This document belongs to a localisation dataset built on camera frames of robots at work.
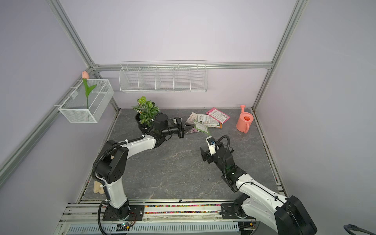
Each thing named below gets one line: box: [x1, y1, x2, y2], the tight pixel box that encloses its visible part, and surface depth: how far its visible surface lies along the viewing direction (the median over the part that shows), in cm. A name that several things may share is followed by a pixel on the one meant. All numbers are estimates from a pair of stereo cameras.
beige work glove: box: [93, 180, 105, 195], surface depth 82 cm
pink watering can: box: [235, 104, 255, 134], surface depth 101 cm
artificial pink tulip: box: [82, 70, 98, 110], surface depth 85 cm
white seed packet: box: [186, 111, 198, 124], surface depth 118 cm
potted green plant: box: [131, 95, 161, 132], surface depth 89 cm
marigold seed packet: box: [197, 114, 220, 125], surface depth 114 cm
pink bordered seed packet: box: [205, 107, 231, 124], surface depth 118 cm
